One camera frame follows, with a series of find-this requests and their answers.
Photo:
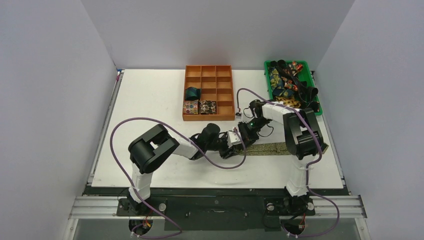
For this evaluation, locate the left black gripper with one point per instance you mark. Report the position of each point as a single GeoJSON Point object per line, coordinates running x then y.
{"type": "Point", "coordinates": [228, 152]}

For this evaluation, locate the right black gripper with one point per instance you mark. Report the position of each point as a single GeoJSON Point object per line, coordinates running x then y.
{"type": "Point", "coordinates": [245, 136]}

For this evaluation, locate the olive floral patterned tie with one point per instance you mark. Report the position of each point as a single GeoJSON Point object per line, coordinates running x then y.
{"type": "Point", "coordinates": [268, 149]}

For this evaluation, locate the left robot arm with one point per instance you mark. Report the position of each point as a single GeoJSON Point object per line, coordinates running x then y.
{"type": "Point", "coordinates": [149, 151]}

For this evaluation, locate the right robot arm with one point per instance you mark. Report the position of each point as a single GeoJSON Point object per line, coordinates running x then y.
{"type": "Point", "coordinates": [303, 140]}

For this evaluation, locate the pile of patterned ties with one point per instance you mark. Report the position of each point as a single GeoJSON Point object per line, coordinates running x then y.
{"type": "Point", "coordinates": [291, 86]}

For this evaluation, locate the rolled black floral tie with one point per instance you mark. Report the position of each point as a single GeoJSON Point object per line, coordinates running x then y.
{"type": "Point", "coordinates": [207, 107]}

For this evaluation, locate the orange compartment tray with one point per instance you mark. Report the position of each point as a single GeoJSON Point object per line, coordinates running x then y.
{"type": "Point", "coordinates": [216, 84]}

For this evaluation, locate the rolled dotted colourful tie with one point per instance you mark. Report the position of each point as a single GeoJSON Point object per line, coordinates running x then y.
{"type": "Point", "coordinates": [190, 107]}

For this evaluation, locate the rolled dark green tie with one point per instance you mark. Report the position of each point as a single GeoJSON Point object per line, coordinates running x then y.
{"type": "Point", "coordinates": [192, 93]}

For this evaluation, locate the green plastic bin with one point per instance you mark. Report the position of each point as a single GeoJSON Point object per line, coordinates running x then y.
{"type": "Point", "coordinates": [298, 89]}

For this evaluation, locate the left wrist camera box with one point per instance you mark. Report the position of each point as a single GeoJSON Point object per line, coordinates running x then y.
{"type": "Point", "coordinates": [233, 138]}

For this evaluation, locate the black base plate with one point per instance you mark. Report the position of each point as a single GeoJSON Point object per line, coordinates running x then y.
{"type": "Point", "coordinates": [208, 209]}

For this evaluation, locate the aluminium frame rail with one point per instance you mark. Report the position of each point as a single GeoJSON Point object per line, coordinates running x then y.
{"type": "Point", "coordinates": [336, 214]}

